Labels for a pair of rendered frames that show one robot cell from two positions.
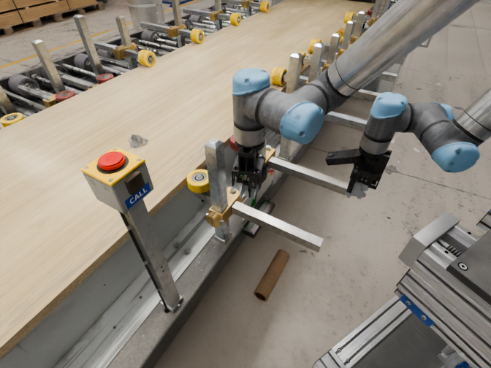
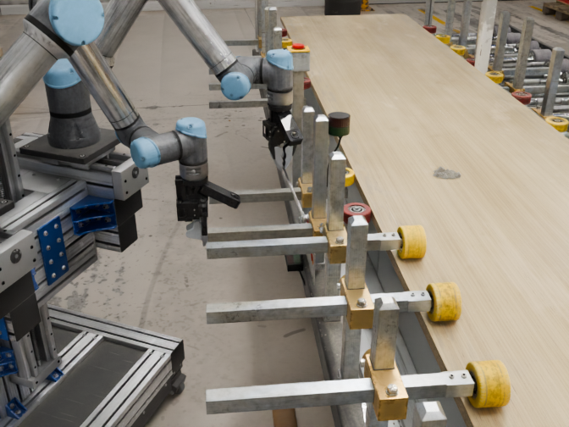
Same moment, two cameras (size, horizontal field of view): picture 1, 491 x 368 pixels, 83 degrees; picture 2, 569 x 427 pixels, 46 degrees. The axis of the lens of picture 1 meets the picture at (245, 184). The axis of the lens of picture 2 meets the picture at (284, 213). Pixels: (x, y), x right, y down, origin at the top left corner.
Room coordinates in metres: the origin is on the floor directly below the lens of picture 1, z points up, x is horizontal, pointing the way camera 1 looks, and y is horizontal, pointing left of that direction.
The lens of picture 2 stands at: (2.07, -1.11, 1.76)
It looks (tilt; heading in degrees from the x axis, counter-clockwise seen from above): 28 degrees down; 144
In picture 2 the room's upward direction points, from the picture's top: straight up
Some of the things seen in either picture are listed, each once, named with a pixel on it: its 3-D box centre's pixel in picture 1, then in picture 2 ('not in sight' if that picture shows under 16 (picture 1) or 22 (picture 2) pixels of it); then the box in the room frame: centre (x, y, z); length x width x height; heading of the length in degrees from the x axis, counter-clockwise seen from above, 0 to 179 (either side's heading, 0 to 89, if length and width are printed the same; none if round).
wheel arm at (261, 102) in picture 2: not in sight; (257, 103); (-0.31, 0.48, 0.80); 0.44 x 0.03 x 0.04; 60
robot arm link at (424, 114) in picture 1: (427, 121); (152, 147); (0.62, -0.46, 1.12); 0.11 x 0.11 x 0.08; 89
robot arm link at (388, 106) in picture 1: (386, 117); (190, 141); (0.64, -0.37, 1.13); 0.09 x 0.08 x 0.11; 89
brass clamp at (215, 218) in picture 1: (224, 207); (307, 191); (0.58, 0.07, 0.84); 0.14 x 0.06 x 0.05; 150
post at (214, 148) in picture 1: (220, 205); (306, 179); (0.56, 0.08, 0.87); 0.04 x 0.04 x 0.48; 60
